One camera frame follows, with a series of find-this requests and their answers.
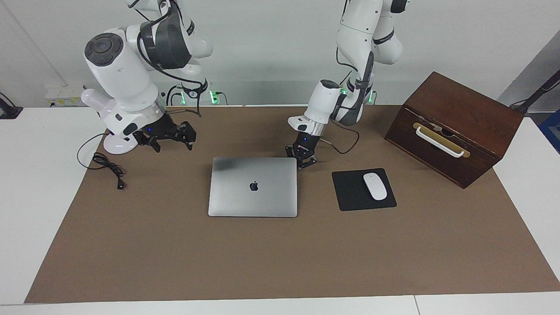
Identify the white desk lamp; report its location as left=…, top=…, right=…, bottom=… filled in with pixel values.
left=81, top=89, right=141, bottom=155

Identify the white computer mouse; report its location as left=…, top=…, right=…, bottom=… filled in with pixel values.
left=363, top=173, right=388, bottom=201

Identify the black stand pole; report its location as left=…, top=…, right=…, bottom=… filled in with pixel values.
left=510, top=70, right=560, bottom=115

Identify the blue crate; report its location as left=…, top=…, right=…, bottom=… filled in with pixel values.
left=539, top=109, right=560, bottom=154

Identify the white box handle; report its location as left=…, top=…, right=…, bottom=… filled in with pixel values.
left=415, top=126, right=465, bottom=158

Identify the dark wooden box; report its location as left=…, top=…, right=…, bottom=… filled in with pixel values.
left=384, top=71, right=525, bottom=189

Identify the brown table mat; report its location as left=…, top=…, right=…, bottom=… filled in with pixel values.
left=24, top=105, right=560, bottom=304

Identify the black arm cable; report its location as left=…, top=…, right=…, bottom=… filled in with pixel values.
left=319, top=118, right=360, bottom=154
left=137, top=0, right=204, bottom=118

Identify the grey aluminium laptop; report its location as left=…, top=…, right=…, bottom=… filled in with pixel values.
left=208, top=157, right=298, bottom=218

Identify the black right base cable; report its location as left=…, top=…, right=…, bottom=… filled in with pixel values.
left=165, top=85, right=182, bottom=106

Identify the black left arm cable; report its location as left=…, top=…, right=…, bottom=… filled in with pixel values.
left=319, top=118, right=360, bottom=154

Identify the black clamp mount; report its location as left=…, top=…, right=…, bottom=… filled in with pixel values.
left=0, top=93, right=23, bottom=119

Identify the white power strip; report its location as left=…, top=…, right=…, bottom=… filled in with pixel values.
left=46, top=86, right=86, bottom=108

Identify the black mouse pad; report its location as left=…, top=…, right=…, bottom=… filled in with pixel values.
left=331, top=168, right=397, bottom=212

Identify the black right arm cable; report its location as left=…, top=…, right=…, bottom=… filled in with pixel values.
left=137, top=0, right=204, bottom=118

